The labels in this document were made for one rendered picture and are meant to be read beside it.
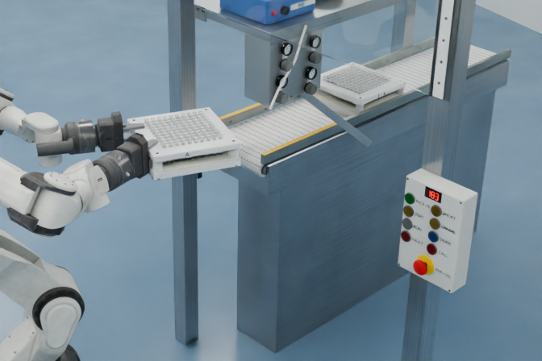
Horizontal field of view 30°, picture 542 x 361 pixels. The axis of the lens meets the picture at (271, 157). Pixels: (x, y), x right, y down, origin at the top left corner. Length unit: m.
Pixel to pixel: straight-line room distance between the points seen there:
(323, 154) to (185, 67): 0.53
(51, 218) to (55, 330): 0.64
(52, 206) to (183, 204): 1.09
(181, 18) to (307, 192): 0.73
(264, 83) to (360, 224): 0.91
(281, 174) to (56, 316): 0.81
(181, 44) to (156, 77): 2.66
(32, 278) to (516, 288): 2.00
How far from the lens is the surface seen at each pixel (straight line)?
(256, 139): 3.21
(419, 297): 2.68
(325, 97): 3.45
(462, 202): 2.39
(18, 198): 2.25
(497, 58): 3.92
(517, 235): 4.39
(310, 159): 3.20
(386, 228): 3.78
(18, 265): 2.75
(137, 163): 2.63
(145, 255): 4.09
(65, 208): 2.27
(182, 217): 3.32
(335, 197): 3.45
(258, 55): 2.89
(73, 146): 2.71
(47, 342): 2.87
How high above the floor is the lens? 2.22
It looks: 27 degrees down
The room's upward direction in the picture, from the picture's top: 2 degrees clockwise
